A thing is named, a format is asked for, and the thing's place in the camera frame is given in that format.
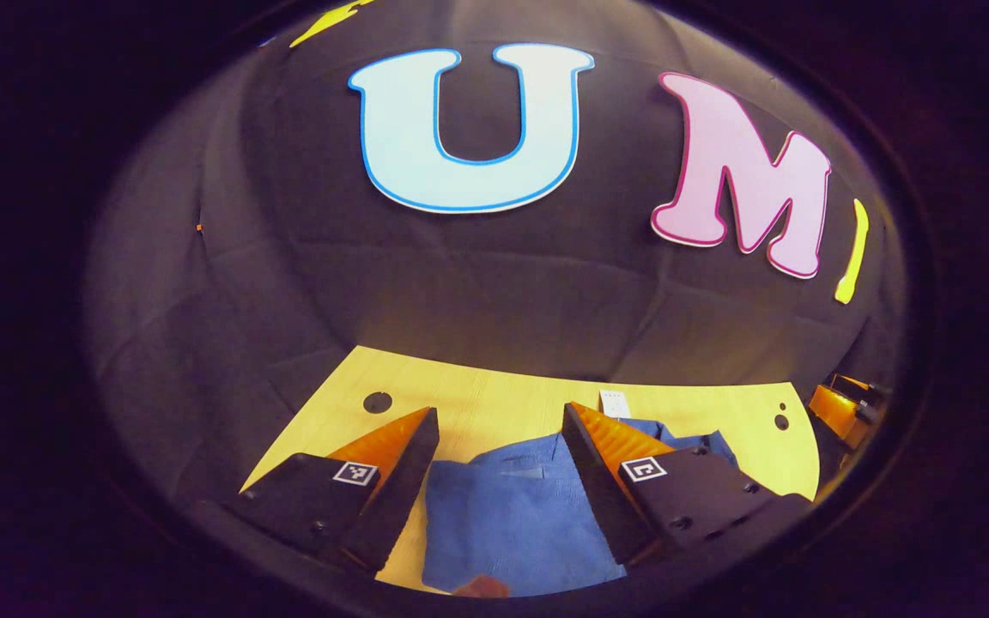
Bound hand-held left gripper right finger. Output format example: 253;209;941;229
561;401;814;568

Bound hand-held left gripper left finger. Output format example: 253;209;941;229
235;406;442;573

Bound blue corduroy shirt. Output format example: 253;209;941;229
422;391;742;598

